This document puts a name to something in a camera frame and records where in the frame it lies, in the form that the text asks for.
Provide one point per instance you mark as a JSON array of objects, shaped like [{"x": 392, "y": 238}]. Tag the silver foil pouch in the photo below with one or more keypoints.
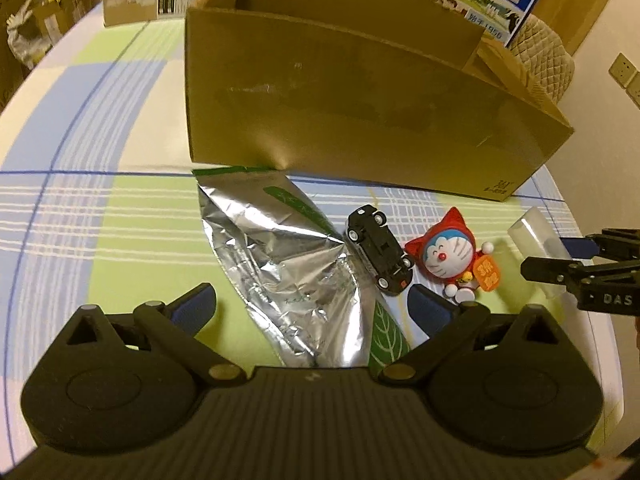
[{"x": 302, "y": 285}]

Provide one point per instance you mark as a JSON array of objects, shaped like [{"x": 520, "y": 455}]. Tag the red Doraemon figurine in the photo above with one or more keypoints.
[{"x": 447, "y": 252}]

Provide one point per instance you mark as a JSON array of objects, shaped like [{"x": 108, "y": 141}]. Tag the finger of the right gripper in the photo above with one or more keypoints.
[
  {"x": 574, "y": 275},
  {"x": 611, "y": 244}
]

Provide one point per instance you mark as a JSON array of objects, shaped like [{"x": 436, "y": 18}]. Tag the checkered bed sheet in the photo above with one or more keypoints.
[{"x": 99, "y": 206}]

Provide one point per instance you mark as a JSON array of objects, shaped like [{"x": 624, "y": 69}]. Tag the black toy car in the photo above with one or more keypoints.
[{"x": 388, "y": 263}]

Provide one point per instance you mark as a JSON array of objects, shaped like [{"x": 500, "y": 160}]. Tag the clear plastic tube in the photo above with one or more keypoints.
[{"x": 534, "y": 236}]

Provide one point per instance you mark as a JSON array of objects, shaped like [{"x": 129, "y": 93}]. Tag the quilted beige chair back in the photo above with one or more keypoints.
[{"x": 540, "y": 49}]

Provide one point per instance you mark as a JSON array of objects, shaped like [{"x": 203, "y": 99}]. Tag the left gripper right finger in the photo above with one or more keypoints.
[{"x": 511, "y": 384}]

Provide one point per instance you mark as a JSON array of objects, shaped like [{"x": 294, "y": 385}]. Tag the open brown cardboard box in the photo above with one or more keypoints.
[{"x": 390, "y": 91}]

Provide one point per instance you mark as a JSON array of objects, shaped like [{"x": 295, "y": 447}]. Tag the cardboard boxes pile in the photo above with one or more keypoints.
[{"x": 38, "y": 25}]

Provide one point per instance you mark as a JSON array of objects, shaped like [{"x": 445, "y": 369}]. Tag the wall socket plate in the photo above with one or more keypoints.
[{"x": 627, "y": 76}]

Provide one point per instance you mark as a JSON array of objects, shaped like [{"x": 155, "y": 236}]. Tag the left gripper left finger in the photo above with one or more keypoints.
[{"x": 115, "y": 382}]

